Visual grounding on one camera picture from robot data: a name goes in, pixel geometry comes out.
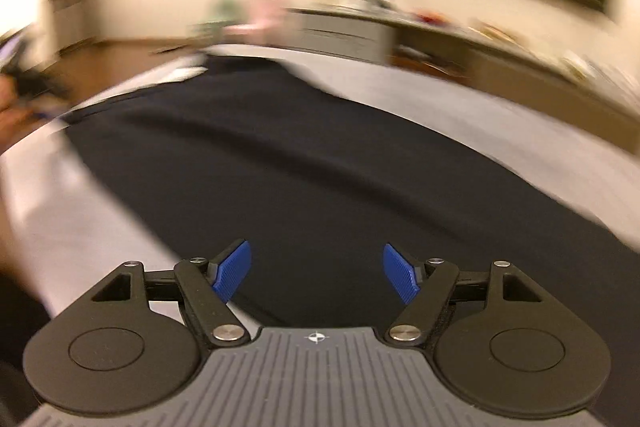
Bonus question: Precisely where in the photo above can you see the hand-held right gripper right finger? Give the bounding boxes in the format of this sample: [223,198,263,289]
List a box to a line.
[382,243,546,350]

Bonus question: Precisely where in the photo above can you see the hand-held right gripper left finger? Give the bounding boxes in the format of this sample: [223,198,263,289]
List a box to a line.
[90,239,252,351]

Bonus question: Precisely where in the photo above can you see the black garment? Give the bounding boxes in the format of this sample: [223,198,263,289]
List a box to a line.
[60,52,640,413]

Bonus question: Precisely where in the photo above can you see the wooden sideboard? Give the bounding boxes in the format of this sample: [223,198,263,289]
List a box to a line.
[290,4,640,112]

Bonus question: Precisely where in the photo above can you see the pink object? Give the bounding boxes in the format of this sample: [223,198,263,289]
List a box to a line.
[235,0,291,45]

